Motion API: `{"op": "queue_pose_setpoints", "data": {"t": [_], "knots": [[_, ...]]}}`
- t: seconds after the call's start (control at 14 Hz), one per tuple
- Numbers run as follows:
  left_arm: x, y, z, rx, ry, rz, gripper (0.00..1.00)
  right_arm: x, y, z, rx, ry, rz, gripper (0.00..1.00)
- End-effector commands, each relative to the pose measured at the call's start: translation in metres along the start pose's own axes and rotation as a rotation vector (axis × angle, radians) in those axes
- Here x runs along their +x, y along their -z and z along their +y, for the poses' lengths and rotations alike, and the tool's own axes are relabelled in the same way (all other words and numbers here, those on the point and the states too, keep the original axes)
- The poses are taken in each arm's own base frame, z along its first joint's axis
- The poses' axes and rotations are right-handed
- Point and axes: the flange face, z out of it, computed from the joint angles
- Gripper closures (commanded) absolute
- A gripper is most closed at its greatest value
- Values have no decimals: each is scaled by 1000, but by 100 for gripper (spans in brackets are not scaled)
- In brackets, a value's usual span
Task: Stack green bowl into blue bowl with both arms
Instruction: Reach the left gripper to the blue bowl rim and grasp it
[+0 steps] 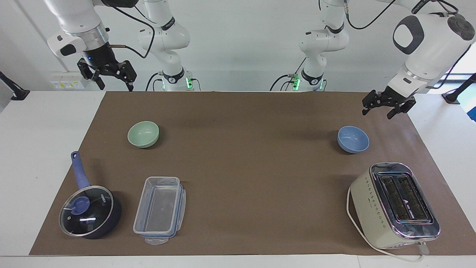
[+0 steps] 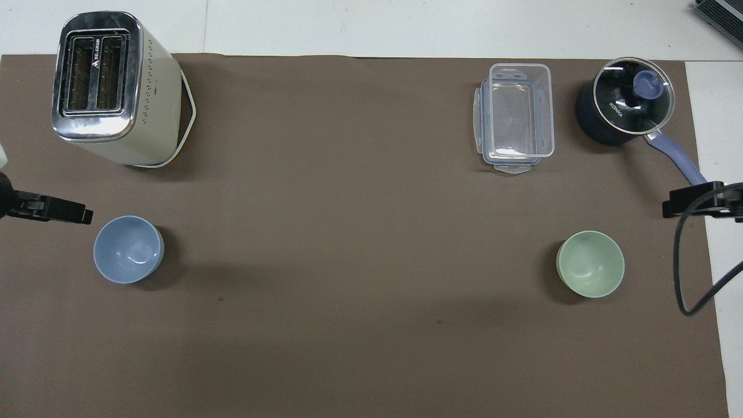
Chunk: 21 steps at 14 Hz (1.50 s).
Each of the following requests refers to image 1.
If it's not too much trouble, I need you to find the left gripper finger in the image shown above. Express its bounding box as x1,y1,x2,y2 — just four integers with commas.
386,97,417,120
362,90,389,115

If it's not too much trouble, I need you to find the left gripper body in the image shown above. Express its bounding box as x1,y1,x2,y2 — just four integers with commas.
382,86,410,105

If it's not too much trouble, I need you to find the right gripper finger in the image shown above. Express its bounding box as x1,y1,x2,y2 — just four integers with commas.
107,59,138,92
77,58,106,90

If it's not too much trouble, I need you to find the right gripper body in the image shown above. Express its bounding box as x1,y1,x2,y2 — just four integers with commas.
86,42,120,71

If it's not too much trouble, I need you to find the blue bowl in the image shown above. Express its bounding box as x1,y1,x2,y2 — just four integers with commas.
337,125,370,154

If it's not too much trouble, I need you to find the green bowl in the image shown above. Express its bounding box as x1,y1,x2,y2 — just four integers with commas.
127,121,160,149

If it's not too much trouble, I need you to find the black stand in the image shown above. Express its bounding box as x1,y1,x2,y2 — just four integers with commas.
0,71,30,101
441,73,476,104

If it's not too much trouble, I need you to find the cream and chrome toaster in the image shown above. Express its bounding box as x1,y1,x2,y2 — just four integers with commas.
349,162,441,250

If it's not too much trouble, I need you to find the dark blue saucepan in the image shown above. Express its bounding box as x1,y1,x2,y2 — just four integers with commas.
65,150,123,240

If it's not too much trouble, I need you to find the clear plastic food container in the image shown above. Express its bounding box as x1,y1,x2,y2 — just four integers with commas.
133,176,184,239

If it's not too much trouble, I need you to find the glass lid with blue knob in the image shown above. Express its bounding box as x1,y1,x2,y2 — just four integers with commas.
58,185,114,237

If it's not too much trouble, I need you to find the clear container lid with clips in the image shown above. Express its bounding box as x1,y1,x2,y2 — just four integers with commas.
141,182,187,246

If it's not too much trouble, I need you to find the white wall socket strip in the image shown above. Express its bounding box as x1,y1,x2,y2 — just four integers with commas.
50,72,90,90

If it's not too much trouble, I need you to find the black cable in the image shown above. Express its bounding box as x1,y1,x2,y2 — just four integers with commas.
428,44,473,90
100,0,156,60
270,56,308,92
145,71,164,92
344,0,389,30

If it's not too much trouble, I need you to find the white toaster cable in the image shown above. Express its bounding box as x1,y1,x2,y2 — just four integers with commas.
346,186,430,263

